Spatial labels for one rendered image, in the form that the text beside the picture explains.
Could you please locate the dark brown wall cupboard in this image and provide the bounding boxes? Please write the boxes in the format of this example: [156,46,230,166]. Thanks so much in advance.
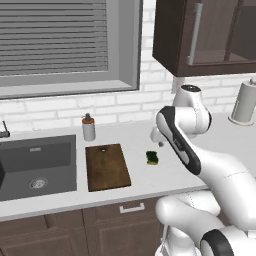
[152,0,256,78]

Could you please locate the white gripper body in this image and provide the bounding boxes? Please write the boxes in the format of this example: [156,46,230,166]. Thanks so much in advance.
[149,125,166,148]

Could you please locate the glass cupboard door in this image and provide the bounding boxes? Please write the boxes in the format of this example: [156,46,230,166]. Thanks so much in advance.
[181,0,256,72]

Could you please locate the brown wooden cutting board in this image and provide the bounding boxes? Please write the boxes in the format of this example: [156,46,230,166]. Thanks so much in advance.
[84,143,133,193]

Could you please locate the dark grey sink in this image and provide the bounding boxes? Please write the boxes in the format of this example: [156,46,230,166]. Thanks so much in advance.
[0,134,79,203]

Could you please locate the brown drawer front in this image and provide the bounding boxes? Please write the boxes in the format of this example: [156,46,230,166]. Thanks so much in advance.
[82,196,162,224]

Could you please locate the brown base cupboard door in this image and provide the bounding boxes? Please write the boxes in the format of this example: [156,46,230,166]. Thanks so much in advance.
[84,218,166,256]

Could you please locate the grey window blinds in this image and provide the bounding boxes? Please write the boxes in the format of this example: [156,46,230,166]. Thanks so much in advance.
[0,0,110,78]

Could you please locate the brown base cupboard panel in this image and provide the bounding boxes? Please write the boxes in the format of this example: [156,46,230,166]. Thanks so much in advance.
[0,208,85,256]

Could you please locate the white paper towel roll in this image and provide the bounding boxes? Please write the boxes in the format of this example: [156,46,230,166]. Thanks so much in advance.
[227,76,256,127]

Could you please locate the green sponge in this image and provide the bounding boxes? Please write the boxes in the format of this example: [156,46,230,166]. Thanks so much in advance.
[145,150,160,167]

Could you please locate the grey window frame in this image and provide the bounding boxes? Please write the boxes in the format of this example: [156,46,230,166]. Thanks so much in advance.
[0,0,144,101]

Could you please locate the white wall socket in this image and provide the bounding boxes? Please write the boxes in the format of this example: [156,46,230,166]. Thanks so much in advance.
[171,75,186,95]

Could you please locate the silver cupboard door handle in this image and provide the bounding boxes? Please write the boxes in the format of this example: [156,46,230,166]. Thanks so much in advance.
[186,2,204,66]

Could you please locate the silver drawer handle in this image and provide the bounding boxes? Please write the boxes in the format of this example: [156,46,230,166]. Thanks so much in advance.
[118,202,147,215]

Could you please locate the white soap dispenser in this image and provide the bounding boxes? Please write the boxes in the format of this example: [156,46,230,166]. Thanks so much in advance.
[81,112,97,143]

